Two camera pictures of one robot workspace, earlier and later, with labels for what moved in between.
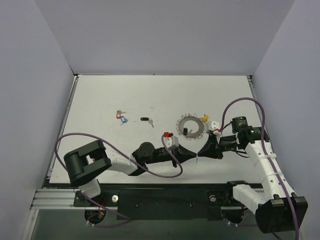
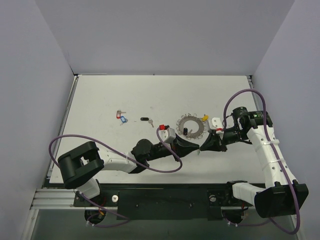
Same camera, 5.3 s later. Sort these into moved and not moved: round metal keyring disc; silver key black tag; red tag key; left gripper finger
Moved: left gripper finger
Not moved: silver key black tag; round metal keyring disc; red tag key
